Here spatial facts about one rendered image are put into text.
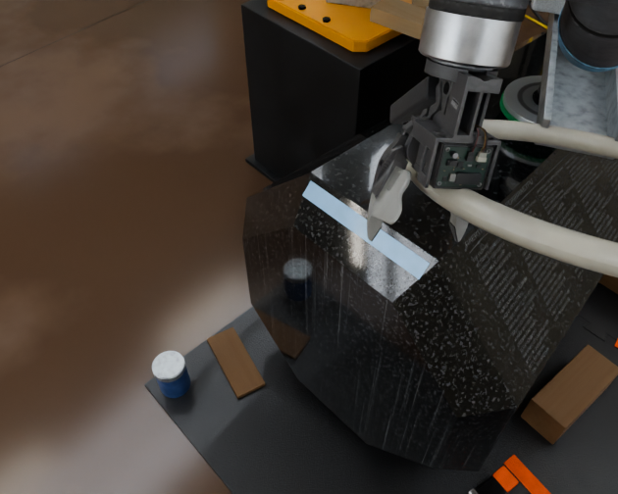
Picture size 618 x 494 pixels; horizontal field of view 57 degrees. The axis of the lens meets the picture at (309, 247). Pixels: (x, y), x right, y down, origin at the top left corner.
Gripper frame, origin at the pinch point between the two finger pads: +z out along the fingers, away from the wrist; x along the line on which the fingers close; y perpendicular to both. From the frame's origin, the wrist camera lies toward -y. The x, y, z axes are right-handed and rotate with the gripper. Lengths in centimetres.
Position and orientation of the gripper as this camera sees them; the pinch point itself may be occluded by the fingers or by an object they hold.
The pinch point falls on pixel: (413, 232)
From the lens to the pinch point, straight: 68.9
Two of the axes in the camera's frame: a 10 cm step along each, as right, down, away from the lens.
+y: 2.1, 4.8, -8.5
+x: 9.7, 0.1, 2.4
